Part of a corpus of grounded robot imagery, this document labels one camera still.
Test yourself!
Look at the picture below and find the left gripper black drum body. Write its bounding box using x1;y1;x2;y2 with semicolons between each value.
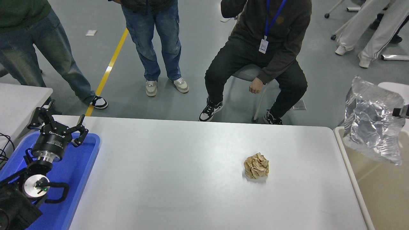
31;125;72;157

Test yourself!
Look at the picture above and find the silver foil tray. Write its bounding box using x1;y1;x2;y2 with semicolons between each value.
343;75;406;166

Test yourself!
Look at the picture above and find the tan paper ball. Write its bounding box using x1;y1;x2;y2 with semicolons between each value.
243;152;270;179

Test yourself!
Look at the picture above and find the seated person's left hand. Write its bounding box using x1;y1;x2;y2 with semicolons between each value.
249;78;264;94

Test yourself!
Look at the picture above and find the white side table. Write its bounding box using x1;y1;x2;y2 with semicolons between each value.
0;83;53;150

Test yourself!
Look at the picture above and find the blue plastic tray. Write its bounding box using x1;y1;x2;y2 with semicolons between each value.
0;131;101;230

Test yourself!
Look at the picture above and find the white bar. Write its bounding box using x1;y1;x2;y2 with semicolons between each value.
381;54;409;61

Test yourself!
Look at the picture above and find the standing person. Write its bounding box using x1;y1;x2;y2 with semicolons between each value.
0;0;108;110
109;0;189;97

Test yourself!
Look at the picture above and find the large pale bin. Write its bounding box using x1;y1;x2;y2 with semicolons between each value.
333;126;409;230

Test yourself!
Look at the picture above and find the white-framed office chair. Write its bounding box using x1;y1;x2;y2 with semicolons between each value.
324;0;368;40

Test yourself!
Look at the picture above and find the seated person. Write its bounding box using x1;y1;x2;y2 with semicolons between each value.
199;0;312;125

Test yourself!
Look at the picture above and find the grey chair with white legs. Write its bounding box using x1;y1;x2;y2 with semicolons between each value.
232;63;278;123

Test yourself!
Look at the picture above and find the black cable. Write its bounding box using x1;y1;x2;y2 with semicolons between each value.
0;133;15;166

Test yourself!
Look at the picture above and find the blue lanyard with badge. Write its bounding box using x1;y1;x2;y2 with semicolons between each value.
259;0;287;54

